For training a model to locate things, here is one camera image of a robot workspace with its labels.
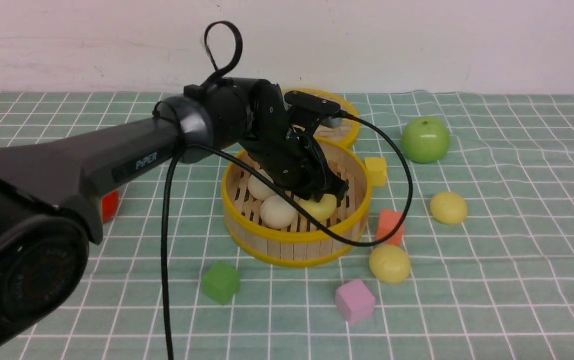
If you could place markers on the yellow bun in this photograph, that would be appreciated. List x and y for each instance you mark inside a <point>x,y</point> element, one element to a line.
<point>321,210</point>
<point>389,264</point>
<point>448,208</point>

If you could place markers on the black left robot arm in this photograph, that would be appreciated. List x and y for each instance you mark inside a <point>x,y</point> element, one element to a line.
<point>51,192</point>

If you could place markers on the bamboo steamer tray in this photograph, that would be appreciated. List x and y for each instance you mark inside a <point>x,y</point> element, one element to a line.
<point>300,244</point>

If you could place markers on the woven bamboo steamer lid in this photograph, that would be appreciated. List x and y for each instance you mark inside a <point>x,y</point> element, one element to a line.
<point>348,132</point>

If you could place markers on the orange cube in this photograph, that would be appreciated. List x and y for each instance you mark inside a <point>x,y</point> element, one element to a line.
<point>388,219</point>

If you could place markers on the green apple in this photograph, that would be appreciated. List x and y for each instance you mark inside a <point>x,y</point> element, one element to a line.
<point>425,139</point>

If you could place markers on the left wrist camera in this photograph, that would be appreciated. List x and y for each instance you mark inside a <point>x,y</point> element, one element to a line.
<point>311,112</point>

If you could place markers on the green checkered tablecloth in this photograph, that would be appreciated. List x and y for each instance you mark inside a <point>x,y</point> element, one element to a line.
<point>499,286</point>

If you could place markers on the pink cube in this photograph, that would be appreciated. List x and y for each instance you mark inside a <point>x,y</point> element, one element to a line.
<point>355,301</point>

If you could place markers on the white bun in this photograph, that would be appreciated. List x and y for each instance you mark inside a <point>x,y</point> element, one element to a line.
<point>258,189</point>
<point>276,213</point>

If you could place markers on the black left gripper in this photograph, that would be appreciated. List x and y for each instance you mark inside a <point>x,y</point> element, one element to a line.
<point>290,155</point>

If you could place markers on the yellow cube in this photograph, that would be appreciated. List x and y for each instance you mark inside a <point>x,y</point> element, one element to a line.
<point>376,169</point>

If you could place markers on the red pomegranate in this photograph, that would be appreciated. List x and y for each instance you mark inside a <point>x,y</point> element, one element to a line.
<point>109,206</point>

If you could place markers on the green cube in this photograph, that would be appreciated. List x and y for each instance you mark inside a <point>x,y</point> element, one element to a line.
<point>221,282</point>

